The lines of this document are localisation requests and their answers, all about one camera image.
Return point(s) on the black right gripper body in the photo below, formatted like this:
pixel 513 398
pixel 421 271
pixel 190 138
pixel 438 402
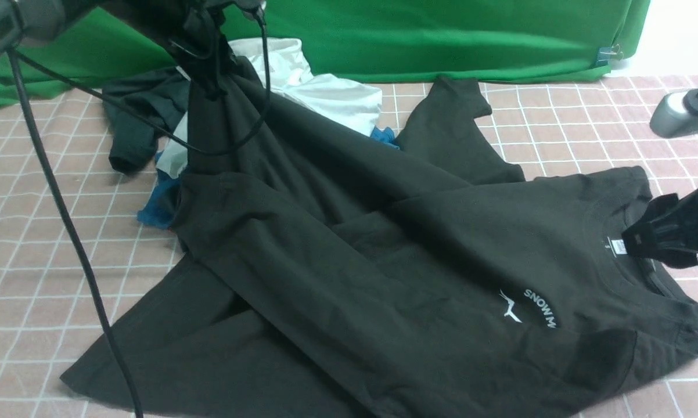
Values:
pixel 667 231

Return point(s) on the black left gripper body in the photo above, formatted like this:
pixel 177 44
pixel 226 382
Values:
pixel 193 38

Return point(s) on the dark gray long-sleeve shirt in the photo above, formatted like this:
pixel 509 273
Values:
pixel 326 274

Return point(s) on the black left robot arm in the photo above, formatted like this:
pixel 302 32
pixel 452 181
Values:
pixel 38 23

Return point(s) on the dark teal shirt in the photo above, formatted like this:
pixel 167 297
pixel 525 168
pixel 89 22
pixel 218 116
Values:
pixel 136 108

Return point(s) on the white shirt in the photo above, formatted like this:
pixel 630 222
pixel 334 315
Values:
pixel 350 103

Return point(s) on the blue shirt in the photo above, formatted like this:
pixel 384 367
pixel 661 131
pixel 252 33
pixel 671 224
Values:
pixel 160 208

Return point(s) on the green backdrop cloth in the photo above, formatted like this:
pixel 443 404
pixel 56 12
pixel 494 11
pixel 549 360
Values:
pixel 384 41

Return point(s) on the blue binder clip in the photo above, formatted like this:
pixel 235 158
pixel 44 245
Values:
pixel 607 55

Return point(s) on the pink checkered tablecloth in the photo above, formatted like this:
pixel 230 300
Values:
pixel 47 318

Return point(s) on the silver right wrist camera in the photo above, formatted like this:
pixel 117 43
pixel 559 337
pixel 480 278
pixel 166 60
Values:
pixel 676 115

